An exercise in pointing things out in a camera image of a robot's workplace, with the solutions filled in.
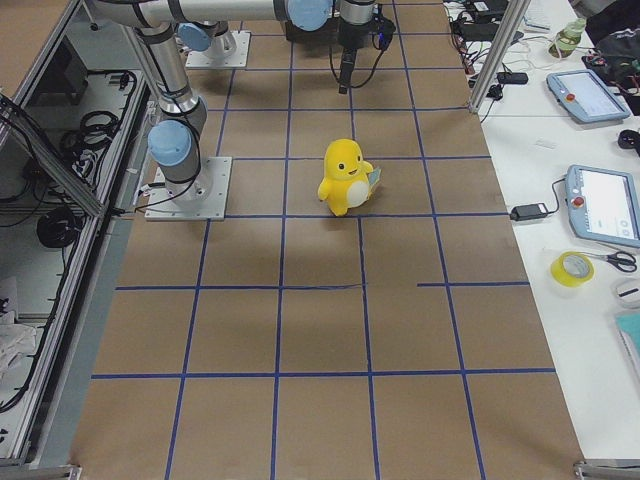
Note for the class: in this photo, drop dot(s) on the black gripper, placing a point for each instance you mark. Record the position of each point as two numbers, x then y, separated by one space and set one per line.
349 36

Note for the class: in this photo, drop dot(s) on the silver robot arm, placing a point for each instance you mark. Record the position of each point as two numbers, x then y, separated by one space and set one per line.
151 28
214 40

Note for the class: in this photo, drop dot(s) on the yellow plush toy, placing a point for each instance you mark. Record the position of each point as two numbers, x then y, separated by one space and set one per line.
349 180

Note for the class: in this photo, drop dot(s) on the green bottle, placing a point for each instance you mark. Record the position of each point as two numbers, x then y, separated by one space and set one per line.
566 40

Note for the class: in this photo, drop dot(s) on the upper teach pendant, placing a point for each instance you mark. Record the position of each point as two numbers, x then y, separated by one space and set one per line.
586 97

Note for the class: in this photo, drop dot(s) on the teach pendant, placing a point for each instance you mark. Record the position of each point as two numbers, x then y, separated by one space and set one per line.
586 97
602 205

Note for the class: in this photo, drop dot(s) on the black power brick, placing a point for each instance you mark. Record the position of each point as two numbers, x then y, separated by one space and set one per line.
527 212

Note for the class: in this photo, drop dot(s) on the lower teach pendant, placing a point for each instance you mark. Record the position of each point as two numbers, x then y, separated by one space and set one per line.
602 205

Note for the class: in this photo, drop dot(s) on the yellow tape roll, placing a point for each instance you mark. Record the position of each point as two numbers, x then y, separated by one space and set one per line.
572 269

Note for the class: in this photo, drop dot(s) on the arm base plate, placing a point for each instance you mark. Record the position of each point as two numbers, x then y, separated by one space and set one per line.
204 199
198 61

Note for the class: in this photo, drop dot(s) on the aluminium frame post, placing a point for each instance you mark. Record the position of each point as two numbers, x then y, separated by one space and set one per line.
503 39

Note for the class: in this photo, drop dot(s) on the black handled scissors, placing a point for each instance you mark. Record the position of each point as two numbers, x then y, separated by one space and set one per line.
621 260

